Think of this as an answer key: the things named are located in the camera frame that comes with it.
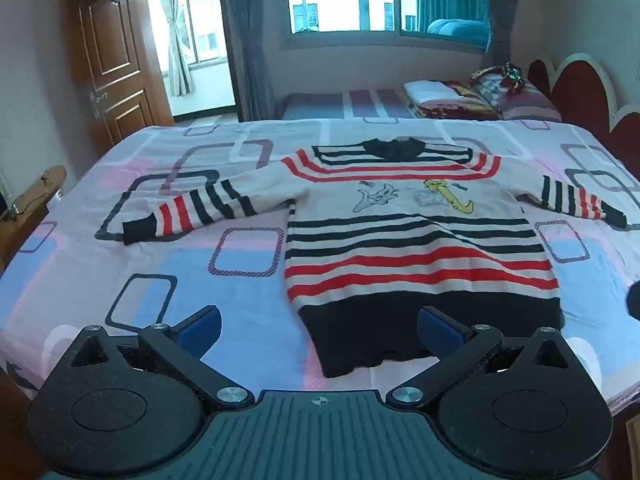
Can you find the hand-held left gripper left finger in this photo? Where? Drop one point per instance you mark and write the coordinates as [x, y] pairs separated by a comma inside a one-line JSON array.
[[202, 329]]

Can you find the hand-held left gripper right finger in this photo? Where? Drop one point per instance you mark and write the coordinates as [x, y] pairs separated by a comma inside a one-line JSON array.
[[437, 332]]

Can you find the striped knit sweater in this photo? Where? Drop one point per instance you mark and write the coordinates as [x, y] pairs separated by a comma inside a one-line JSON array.
[[400, 260]]

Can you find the bed with patterned sheet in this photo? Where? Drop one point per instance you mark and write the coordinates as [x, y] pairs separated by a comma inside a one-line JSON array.
[[150, 255]]

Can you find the wooden side desk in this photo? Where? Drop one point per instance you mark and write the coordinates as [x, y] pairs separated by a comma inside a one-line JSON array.
[[25, 210]]

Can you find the red wooden headboard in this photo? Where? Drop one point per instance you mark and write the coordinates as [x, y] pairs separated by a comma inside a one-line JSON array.
[[585, 85]]

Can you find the plaid pillow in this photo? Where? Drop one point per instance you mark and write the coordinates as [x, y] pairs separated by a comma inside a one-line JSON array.
[[525, 100]]

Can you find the red patterned folded blanket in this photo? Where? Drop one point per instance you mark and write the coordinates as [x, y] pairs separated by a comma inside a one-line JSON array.
[[465, 105]]

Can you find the white folded cloth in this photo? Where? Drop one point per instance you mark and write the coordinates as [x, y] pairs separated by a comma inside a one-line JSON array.
[[430, 91]]

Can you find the shiny colourful ribbon bundle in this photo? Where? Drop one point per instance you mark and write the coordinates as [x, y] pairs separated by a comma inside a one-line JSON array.
[[512, 74]]

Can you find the white sheer curtain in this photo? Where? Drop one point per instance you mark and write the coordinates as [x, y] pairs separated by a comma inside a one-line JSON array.
[[177, 50]]

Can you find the brown wooden door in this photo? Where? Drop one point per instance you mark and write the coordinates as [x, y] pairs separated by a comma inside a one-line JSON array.
[[112, 50]]

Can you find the grey curtain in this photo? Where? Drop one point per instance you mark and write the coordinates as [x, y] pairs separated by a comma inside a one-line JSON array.
[[505, 10], [245, 35]]

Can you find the teal duvet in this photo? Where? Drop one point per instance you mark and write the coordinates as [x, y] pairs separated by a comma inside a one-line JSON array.
[[457, 30]]

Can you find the balcony window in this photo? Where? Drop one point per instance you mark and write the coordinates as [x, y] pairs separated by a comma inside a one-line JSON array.
[[202, 20]]

